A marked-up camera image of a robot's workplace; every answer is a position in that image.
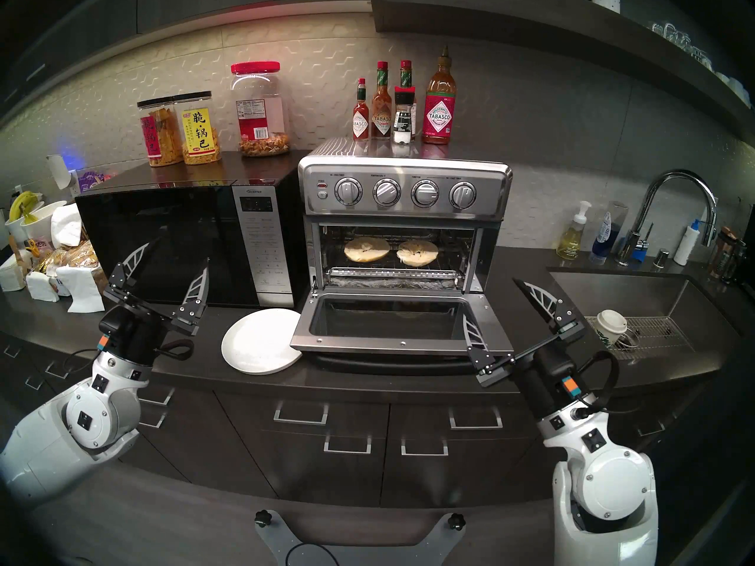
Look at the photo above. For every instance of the white crumpled paper bag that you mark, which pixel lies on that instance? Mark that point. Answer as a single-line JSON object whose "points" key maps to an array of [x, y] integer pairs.
{"points": [[66, 226]]}

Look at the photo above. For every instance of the chrome gooseneck faucet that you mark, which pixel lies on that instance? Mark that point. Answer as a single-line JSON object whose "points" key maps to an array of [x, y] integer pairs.
{"points": [[631, 243]]}

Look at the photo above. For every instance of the small white paper bag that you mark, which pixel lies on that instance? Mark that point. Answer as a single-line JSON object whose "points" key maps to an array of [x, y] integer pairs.
{"points": [[42, 288], [10, 276]]}

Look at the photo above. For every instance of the dark crusted bagel half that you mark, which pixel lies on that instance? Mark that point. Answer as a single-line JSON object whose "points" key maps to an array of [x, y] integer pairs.
{"points": [[417, 252]]}

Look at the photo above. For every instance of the bagged bread loaf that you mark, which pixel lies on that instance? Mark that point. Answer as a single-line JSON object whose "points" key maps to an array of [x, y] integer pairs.
{"points": [[71, 255]]}

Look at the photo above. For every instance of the white mug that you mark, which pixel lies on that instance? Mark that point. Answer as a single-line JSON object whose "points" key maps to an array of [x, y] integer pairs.
{"points": [[724, 78], [741, 92]]}

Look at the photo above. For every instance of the dark glass french press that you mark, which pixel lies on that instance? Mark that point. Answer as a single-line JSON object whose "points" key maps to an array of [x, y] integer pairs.
{"points": [[736, 261]]}

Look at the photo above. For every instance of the glass toaster oven door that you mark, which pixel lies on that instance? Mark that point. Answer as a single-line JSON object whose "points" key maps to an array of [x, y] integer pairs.
{"points": [[383, 346]]}

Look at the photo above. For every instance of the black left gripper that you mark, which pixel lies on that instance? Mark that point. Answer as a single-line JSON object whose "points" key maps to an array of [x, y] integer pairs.
{"points": [[133, 335]]}

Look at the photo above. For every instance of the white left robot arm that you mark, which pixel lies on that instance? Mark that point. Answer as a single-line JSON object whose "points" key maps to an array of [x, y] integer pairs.
{"points": [[88, 417]]}

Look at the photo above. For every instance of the pale crusted bagel half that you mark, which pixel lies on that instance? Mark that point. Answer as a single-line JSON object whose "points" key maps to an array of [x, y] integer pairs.
{"points": [[367, 249]]}

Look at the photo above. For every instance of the black microwave oven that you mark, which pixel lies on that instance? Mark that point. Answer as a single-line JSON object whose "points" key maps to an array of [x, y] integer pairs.
{"points": [[177, 229]]}

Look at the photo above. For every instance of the black countertop appliance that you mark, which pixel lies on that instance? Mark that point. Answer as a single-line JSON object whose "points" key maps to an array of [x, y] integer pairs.
{"points": [[750, 252]]}

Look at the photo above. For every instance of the green neck Tabasco bottle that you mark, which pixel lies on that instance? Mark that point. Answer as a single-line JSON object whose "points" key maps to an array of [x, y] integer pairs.
{"points": [[406, 74]]}

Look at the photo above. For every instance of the small chrome sink cap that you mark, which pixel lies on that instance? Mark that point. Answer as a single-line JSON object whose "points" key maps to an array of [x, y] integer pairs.
{"points": [[661, 258]]}

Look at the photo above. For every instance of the purple snack packet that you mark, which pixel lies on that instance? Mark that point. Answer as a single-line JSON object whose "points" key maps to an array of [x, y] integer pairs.
{"points": [[91, 180]]}

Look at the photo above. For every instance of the foil covered oven tray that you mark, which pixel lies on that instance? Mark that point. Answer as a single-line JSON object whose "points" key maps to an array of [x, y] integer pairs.
{"points": [[401, 283]]}

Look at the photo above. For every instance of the yellow banana bunch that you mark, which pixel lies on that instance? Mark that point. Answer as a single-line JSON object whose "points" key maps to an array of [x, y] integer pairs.
{"points": [[22, 204]]}

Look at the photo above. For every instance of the silver oven control knob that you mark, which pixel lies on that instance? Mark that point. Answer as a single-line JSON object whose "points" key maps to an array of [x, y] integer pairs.
{"points": [[463, 195], [387, 192], [425, 193], [348, 191]]}

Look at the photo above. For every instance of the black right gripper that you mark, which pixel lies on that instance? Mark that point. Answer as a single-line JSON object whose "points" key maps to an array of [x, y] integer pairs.
{"points": [[548, 382]]}

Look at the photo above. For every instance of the yellow liquid soap dispenser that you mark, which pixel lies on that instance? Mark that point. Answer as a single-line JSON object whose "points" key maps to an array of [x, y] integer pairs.
{"points": [[570, 243]]}

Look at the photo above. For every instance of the large white paper bag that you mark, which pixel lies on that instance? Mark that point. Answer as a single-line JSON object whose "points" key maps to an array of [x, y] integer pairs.
{"points": [[82, 288]]}

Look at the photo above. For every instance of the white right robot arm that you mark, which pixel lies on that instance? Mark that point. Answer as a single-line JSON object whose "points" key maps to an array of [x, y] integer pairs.
{"points": [[613, 488]]}

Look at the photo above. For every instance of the medium Tabasco sauce bottle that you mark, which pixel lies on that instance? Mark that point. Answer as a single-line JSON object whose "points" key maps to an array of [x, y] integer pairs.
{"points": [[382, 119]]}

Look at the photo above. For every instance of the white bottle blue cap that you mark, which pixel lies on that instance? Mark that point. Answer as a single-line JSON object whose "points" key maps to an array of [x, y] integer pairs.
{"points": [[685, 246]]}

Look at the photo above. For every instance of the large Tabasco sriracha bottle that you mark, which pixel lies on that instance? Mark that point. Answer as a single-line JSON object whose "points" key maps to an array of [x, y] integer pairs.
{"points": [[439, 117]]}

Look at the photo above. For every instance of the yellow label snack jar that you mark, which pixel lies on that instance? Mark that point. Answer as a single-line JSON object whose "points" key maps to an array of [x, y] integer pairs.
{"points": [[199, 131]]}

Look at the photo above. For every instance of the red label snack jar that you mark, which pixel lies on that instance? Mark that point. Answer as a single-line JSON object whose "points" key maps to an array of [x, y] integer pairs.
{"points": [[159, 137]]}

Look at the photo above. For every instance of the stainless steel sink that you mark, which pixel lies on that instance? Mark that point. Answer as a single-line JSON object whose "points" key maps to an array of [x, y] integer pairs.
{"points": [[625, 290]]}

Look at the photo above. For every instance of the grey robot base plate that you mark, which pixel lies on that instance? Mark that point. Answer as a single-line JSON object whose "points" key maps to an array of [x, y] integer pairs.
{"points": [[277, 547]]}

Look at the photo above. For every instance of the small blue sponge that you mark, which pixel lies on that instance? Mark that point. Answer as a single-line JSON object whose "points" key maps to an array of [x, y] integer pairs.
{"points": [[639, 253]]}

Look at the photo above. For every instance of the clear drinking glass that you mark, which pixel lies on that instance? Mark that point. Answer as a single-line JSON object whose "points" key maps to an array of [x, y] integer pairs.
{"points": [[670, 33], [656, 28], [699, 55]]}

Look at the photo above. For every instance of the tall clear tumbler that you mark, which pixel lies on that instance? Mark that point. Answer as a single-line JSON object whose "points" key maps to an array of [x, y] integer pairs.
{"points": [[619, 212]]}

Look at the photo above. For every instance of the black base knob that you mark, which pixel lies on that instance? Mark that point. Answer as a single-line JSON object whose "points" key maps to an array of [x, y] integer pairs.
{"points": [[263, 518], [456, 521]]}

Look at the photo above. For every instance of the blue dish soap bottle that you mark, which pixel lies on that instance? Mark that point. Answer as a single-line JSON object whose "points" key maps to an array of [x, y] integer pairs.
{"points": [[601, 243]]}

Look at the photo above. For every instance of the dark open wall shelf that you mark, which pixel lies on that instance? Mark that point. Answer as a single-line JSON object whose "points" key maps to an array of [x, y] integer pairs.
{"points": [[531, 22]]}

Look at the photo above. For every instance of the copper lidded jar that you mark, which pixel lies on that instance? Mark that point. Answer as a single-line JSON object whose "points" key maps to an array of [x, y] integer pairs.
{"points": [[721, 252]]}

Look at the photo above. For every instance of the round white plate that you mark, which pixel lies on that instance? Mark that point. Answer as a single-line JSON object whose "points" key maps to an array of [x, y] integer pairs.
{"points": [[262, 341]]}

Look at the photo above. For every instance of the small Tabasco sauce bottle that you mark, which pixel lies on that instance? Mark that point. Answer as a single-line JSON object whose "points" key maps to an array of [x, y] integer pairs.
{"points": [[360, 125]]}

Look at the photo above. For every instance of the stainless steel toaster oven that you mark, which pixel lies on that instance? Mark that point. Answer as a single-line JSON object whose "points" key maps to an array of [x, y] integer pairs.
{"points": [[492, 187]]}

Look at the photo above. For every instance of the paper coffee cup white lid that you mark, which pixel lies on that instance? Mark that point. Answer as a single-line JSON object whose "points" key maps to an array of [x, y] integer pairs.
{"points": [[611, 323]]}

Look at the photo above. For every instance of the dark lower cabinet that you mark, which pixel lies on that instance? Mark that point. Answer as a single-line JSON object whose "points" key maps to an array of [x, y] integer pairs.
{"points": [[354, 482]]}

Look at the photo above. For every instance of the clear jar red lid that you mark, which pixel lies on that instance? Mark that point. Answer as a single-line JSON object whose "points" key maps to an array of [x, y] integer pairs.
{"points": [[259, 114]]}

